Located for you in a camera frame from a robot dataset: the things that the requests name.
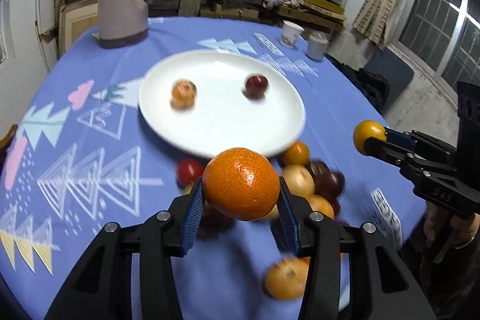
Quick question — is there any dark purple plum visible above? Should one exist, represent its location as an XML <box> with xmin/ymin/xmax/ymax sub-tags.
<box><xmin>305</xmin><ymin>160</ymin><xmax>332</xmax><ymax>189</ymax></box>

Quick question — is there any white door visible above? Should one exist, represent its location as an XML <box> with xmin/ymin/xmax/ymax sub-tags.
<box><xmin>0</xmin><ymin>0</ymin><xmax>59</xmax><ymax>81</ymax></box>

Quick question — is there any yellow round fruit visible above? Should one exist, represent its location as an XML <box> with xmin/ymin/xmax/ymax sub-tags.
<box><xmin>352</xmin><ymin>120</ymin><xmax>387</xmax><ymax>156</ymax></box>
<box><xmin>281</xmin><ymin>142</ymin><xmax>311</xmax><ymax>167</ymax></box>

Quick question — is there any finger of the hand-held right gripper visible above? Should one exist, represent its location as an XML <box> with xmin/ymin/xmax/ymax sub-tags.
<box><xmin>362</xmin><ymin>135</ymin><xmax>425</xmax><ymax>175</ymax></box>
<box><xmin>382</xmin><ymin>128</ymin><xmax>457</xmax><ymax>162</ymax></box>

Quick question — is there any person's right hand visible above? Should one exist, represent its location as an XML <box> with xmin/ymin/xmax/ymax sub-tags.
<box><xmin>424</xmin><ymin>207</ymin><xmax>480</xmax><ymax>254</ymax></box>

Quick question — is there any dark red plum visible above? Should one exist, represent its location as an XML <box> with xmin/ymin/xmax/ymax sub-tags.
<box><xmin>315</xmin><ymin>172</ymin><xmax>346</xmax><ymax>201</ymax></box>

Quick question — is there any grilled window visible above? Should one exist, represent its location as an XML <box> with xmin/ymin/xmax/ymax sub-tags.
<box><xmin>397</xmin><ymin>0</ymin><xmax>480</xmax><ymax>92</ymax></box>

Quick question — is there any mandarin orange with stem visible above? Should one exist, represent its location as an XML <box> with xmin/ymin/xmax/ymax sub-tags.
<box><xmin>264</xmin><ymin>257</ymin><xmax>311</xmax><ymax>301</ymax></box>

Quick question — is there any small red cherry tomato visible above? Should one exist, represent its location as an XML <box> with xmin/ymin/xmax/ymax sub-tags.
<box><xmin>176</xmin><ymin>158</ymin><xmax>205</xmax><ymax>186</ymax></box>

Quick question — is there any large mandarin orange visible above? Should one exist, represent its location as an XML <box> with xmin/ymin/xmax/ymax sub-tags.
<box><xmin>202</xmin><ymin>147</ymin><xmax>281</xmax><ymax>222</ymax></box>

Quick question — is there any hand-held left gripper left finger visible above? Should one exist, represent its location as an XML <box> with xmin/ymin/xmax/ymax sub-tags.
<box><xmin>45</xmin><ymin>175</ymin><xmax>206</xmax><ymax>320</ymax></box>

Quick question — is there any brown wooden object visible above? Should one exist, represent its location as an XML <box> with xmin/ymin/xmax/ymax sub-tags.
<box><xmin>0</xmin><ymin>124</ymin><xmax>18</xmax><ymax>153</ymax></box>

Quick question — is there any blue printed tablecloth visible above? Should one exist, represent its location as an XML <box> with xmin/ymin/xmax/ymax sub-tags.
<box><xmin>0</xmin><ymin>17</ymin><xmax>428</xmax><ymax>320</ymax></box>

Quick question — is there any black cloth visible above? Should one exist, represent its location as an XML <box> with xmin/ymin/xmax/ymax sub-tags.
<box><xmin>330</xmin><ymin>55</ymin><xmax>391</xmax><ymax>116</ymax></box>

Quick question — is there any small spotted mandarin orange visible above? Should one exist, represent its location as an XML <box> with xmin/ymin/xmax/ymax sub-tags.
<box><xmin>170</xmin><ymin>79</ymin><xmax>198</xmax><ymax>111</ymax></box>

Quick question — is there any dark blue cushion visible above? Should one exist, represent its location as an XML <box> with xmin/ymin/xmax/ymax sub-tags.
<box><xmin>363</xmin><ymin>49</ymin><xmax>414</xmax><ymax>104</ymax></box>

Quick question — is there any white paper cup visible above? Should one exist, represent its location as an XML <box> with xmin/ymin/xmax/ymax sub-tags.
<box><xmin>279</xmin><ymin>20</ymin><xmax>305</xmax><ymax>47</ymax></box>

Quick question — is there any small white jar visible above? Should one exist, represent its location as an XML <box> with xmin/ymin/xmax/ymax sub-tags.
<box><xmin>305</xmin><ymin>31</ymin><xmax>331</xmax><ymax>61</ymax></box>

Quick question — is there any wooden framed board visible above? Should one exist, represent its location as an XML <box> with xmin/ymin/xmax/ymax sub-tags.
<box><xmin>57</xmin><ymin>1</ymin><xmax>100</xmax><ymax>56</ymax></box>

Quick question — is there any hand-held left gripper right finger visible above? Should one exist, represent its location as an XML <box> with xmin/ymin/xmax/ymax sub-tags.
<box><xmin>271</xmin><ymin>177</ymin><xmax>436</xmax><ymax>320</ymax></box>

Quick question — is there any white plate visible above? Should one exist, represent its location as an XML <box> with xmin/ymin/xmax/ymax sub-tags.
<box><xmin>138</xmin><ymin>49</ymin><xmax>306</xmax><ymax>159</ymax></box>

